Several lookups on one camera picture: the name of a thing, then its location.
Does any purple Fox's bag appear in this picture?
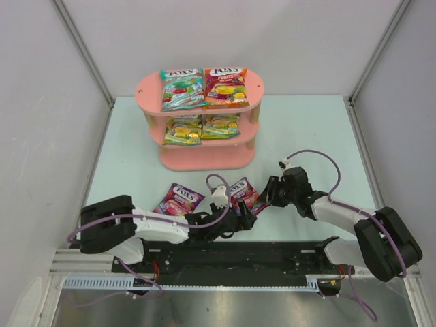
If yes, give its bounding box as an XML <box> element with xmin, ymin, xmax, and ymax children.
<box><xmin>153</xmin><ymin>183</ymin><xmax>205</xmax><ymax>216</ymax></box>
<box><xmin>230</xmin><ymin>177</ymin><xmax>267</xmax><ymax>215</ymax></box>

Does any yellow-green Fox's candy bag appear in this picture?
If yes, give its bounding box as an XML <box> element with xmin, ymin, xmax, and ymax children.
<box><xmin>202</xmin><ymin>113</ymin><xmax>240</xmax><ymax>140</ymax></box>

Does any green Fox's candy bag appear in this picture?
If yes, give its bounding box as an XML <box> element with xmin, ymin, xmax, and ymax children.
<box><xmin>163</xmin><ymin>115</ymin><xmax>202</xmax><ymax>146</ymax></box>

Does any orange Fox's candy bag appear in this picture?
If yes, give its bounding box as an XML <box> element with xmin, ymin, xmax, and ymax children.
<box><xmin>204</xmin><ymin>67</ymin><xmax>249</xmax><ymax>109</ymax></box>

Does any teal Fox's candy bag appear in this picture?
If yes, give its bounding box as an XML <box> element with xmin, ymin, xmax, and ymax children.
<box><xmin>160</xmin><ymin>68</ymin><xmax>206</xmax><ymax>112</ymax></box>

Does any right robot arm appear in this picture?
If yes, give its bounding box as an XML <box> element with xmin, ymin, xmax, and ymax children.
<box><xmin>258</xmin><ymin>167</ymin><xmax>423</xmax><ymax>282</ymax></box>

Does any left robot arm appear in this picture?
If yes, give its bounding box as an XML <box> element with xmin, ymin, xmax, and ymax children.
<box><xmin>78</xmin><ymin>195</ymin><xmax>257</xmax><ymax>265</ymax></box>

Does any pink three-tier wooden shelf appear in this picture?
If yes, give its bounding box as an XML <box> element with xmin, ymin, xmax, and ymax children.
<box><xmin>135</xmin><ymin>69</ymin><xmax>264</xmax><ymax>171</ymax></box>

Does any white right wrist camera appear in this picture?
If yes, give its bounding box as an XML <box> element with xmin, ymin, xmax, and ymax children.
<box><xmin>278</xmin><ymin>159</ymin><xmax>300</xmax><ymax>176</ymax></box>

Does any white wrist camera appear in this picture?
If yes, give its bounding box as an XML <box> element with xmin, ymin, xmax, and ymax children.
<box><xmin>278</xmin><ymin>159</ymin><xmax>300</xmax><ymax>176</ymax></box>
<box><xmin>211</xmin><ymin>185</ymin><xmax>229</xmax><ymax>208</ymax></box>

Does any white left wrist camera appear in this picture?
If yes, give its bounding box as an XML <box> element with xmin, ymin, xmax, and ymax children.
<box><xmin>211</xmin><ymin>185</ymin><xmax>229</xmax><ymax>208</ymax></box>

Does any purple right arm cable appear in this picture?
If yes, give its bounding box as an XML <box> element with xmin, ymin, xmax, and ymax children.
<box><xmin>287</xmin><ymin>149</ymin><xmax>408</xmax><ymax>279</ymax></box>

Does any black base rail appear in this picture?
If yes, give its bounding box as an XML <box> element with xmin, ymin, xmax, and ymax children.
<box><xmin>130</xmin><ymin>240</ymin><xmax>354</xmax><ymax>288</ymax></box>

